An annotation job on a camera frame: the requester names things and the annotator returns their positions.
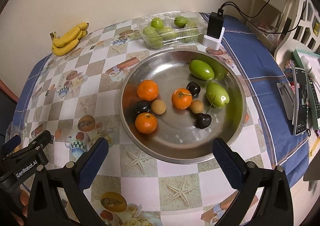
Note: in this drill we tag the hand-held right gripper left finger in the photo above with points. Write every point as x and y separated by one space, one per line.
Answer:
93 163

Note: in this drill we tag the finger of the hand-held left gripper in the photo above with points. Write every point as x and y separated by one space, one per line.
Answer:
42 139
12 142

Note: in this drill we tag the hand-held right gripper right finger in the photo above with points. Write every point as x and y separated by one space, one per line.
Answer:
226 163

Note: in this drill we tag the dark cherry with stem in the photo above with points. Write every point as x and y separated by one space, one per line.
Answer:
203 121

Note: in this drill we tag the round steel plate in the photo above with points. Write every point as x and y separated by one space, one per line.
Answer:
175 138

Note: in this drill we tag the brown longan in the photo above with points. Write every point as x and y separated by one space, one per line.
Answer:
197 106
158 106

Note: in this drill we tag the orange mandarin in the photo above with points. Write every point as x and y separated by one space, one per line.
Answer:
181 98
146 122
148 90

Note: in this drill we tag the large green jujube fruit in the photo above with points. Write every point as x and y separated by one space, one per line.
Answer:
217 94
201 70

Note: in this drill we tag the person's left hand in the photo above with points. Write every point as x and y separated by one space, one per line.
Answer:
23 197

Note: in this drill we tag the red-edged dark furniture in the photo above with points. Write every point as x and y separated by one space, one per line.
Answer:
6 108

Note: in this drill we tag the printed checkered tablecloth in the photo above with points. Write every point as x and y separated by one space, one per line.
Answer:
100 78

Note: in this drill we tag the grey phone stand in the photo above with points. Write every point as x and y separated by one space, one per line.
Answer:
285 98

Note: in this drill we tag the yellow strip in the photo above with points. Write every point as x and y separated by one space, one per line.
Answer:
315 147

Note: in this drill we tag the black smartphone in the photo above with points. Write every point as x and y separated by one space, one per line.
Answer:
301 101

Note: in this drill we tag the yellow banana bunch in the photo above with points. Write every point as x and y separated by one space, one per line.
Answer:
66 43

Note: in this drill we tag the black remote control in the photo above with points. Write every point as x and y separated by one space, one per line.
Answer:
315 93

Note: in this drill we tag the colourful small can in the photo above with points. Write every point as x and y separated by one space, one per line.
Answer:
288 66

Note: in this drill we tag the white bottle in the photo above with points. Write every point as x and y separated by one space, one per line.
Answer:
308 65

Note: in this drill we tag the clear plastic fruit box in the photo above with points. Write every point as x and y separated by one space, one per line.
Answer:
186 38

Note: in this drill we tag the clear plastic bag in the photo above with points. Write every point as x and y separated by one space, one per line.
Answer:
271 37

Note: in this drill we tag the pile of boxed jujubes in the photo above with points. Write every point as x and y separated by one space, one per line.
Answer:
153 41

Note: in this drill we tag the white lattice chair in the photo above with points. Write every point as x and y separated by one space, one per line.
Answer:
307 23

